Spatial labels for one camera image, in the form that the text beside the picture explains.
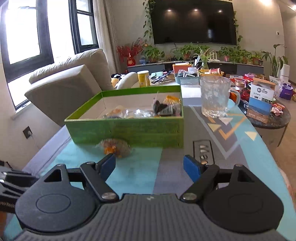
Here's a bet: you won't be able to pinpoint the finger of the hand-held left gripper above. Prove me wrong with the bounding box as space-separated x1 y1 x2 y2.
0 170 40 187

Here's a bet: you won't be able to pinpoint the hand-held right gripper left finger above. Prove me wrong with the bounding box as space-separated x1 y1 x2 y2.
42 153 119 202

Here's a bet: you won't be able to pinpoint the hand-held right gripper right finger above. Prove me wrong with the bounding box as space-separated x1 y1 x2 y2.
180 155 256 202

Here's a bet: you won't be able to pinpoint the round clear snack packet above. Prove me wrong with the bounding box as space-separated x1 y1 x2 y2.
96 138 133 159

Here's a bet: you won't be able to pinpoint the green cardboard box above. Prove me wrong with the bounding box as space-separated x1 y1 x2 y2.
64 85 185 149

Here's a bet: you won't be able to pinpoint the clear brown cake packet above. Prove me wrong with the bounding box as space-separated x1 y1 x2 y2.
153 98 181 116

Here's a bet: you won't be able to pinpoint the cream pastry packet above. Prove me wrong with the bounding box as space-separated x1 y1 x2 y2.
104 105 126 118

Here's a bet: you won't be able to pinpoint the crumpled clear snack packet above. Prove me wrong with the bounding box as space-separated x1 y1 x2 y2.
122 108 153 118

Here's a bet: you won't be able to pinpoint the glass mug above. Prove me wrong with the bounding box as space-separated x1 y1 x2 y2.
199 76 241 118

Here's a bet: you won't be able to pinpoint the beige sofa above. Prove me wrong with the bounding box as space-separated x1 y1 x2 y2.
24 49 139 127

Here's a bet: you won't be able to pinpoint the orange mug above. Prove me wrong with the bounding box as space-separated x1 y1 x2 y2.
230 87 241 102

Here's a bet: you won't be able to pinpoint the round dark side table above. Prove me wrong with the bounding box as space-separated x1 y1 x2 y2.
240 102 291 147

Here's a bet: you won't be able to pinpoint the grey storage tray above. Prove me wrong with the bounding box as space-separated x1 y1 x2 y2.
174 72 200 85

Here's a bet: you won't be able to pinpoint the yellow can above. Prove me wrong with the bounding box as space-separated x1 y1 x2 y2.
137 70 151 88

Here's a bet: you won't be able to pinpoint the blue white cardboard box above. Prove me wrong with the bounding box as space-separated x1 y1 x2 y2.
246 77 282 123

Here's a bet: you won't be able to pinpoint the wicker basket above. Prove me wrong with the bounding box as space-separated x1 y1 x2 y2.
199 69 225 78

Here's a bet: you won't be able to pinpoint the orange box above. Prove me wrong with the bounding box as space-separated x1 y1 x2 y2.
172 63 192 73

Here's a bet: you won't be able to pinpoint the red wrapped candies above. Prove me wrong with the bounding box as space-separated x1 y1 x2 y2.
271 103 286 116

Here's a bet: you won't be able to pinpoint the grey television cabinet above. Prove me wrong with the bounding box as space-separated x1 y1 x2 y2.
127 61 264 75

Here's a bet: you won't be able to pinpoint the spider plant in vase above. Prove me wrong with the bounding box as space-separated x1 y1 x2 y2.
193 46 215 70

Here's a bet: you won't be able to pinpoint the potted green plant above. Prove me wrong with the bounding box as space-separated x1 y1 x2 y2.
142 45 164 63
251 51 264 65
172 43 201 61
218 46 251 63

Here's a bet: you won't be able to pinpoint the red flower decoration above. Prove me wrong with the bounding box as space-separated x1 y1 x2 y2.
116 38 145 66

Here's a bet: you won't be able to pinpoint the purple bag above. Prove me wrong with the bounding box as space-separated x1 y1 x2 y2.
279 82 294 100

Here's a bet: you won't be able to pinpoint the white curtain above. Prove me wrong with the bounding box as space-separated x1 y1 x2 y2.
94 0 118 70

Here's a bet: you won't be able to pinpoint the white tall humidifier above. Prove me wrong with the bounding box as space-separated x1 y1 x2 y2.
280 64 290 84

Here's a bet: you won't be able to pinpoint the tall leafy floor plant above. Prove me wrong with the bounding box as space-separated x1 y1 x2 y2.
261 44 288 78

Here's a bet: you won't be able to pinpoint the narrow black framed window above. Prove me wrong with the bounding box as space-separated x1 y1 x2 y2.
69 0 100 52

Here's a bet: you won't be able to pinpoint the large black framed window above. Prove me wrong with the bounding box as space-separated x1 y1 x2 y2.
0 0 55 110

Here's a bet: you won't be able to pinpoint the black wall television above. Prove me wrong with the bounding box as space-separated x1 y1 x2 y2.
150 0 238 45

